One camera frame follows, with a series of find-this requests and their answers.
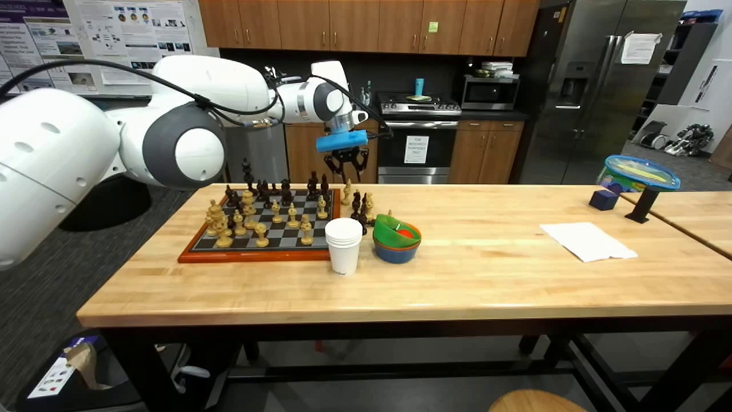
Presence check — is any black gripper body blue mount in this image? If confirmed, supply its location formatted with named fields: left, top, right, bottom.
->
left=316, top=129, right=368, bottom=162

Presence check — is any wooden chess board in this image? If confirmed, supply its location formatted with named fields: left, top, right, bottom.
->
left=179, top=189, right=344, bottom=264

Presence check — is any white paper cup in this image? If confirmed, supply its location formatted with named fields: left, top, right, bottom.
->
left=325, top=217, right=361, bottom=276

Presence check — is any butcher block table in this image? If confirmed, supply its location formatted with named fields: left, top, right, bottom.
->
left=77, top=185, right=732, bottom=412

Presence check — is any blue green plate on stand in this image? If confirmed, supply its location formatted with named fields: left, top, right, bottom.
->
left=598, top=153, right=681, bottom=223

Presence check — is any dark chess pawn off-board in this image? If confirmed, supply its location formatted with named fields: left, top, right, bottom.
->
left=353, top=193, right=361, bottom=217

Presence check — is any near wooden orange stool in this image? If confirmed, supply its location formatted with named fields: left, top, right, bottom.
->
left=489, top=389, right=586, bottom=412

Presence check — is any stainless steel oven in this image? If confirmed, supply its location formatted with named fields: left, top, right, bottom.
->
left=378, top=91, right=463, bottom=184

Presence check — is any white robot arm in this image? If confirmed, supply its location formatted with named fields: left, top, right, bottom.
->
left=0, top=55, right=368, bottom=270

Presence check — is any light chess piece off-board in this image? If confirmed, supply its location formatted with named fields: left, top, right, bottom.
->
left=364, top=193, right=375, bottom=223

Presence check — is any green and blue bowl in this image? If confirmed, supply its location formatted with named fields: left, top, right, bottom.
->
left=373, top=216, right=420, bottom=264

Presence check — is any stainless steel refrigerator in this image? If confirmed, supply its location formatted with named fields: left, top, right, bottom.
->
left=513, top=0, right=686, bottom=184

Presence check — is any black microwave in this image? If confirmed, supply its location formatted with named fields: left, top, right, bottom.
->
left=463, top=75, right=520, bottom=113

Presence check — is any white paper sheet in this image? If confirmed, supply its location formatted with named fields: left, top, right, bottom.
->
left=542, top=223, right=636, bottom=264

